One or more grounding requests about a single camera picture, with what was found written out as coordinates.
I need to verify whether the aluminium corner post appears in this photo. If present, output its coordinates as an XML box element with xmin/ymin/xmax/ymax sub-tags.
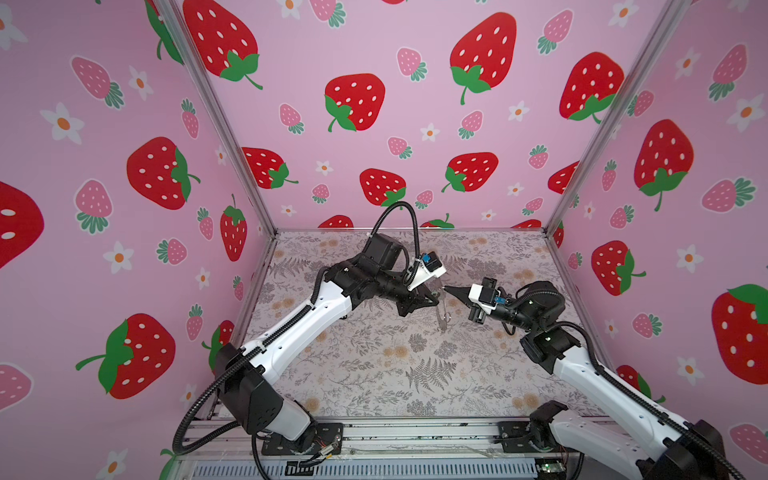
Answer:
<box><xmin>543</xmin><ymin>0</ymin><xmax>690</xmax><ymax>240</ymax></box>
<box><xmin>157</xmin><ymin>1</ymin><xmax>275</xmax><ymax>237</ymax></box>

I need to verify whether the aluminium corner post left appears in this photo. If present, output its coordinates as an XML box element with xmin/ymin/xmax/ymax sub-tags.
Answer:
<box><xmin>157</xmin><ymin>1</ymin><xmax>275</xmax><ymax>237</ymax></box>

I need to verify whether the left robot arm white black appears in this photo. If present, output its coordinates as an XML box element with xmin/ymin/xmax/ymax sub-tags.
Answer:
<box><xmin>214</xmin><ymin>234</ymin><xmax>446</xmax><ymax>441</ymax></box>

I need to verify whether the aluminium corner post right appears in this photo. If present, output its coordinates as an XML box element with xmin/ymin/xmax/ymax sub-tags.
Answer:
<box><xmin>543</xmin><ymin>0</ymin><xmax>690</xmax><ymax>240</ymax></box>

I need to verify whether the large perforated metal keyring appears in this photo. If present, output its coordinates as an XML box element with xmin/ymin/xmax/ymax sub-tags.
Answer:
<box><xmin>436</xmin><ymin>293</ymin><xmax>451</xmax><ymax>334</ymax></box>

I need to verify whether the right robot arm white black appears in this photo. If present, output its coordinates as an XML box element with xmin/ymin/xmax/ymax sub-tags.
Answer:
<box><xmin>444</xmin><ymin>278</ymin><xmax>743</xmax><ymax>479</ymax></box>

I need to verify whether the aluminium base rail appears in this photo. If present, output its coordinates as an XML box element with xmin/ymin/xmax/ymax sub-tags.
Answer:
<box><xmin>168</xmin><ymin>417</ymin><xmax>584</xmax><ymax>479</ymax></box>

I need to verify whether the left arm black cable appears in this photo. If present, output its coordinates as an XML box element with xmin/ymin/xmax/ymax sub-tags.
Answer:
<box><xmin>172</xmin><ymin>200</ymin><xmax>422</xmax><ymax>456</ymax></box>

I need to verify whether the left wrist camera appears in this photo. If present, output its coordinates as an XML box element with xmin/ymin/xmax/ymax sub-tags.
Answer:
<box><xmin>421</xmin><ymin>252</ymin><xmax>440</xmax><ymax>271</ymax></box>

